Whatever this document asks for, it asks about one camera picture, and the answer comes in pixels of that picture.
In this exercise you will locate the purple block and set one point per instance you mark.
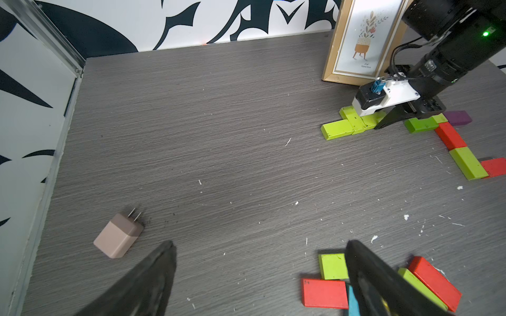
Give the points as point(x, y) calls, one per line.
point(458, 118)

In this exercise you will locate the lime block top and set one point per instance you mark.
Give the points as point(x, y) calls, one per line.
point(337, 129)

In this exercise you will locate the lime block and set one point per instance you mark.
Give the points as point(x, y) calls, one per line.
point(337, 129)
point(370, 121)
point(440, 118)
point(423, 289)
point(333, 266)
point(356, 122)
point(468, 163)

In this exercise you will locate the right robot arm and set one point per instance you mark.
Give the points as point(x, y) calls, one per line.
point(464, 34)

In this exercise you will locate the green block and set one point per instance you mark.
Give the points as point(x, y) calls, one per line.
point(415, 125)

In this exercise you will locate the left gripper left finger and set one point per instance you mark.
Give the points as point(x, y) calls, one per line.
point(144, 290)

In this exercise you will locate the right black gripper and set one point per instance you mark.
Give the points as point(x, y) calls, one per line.
point(404, 103)

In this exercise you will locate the pink wall charger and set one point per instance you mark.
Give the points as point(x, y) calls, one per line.
point(119, 234)

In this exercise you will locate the wooden picture frame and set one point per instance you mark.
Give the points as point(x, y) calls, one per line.
point(364, 37)

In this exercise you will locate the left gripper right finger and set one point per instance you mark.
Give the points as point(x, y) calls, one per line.
point(379, 290)

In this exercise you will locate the teal block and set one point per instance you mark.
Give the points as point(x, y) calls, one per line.
point(354, 309)

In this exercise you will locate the red block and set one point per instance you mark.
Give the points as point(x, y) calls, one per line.
point(495, 167)
point(449, 136)
point(438, 285)
point(324, 294)

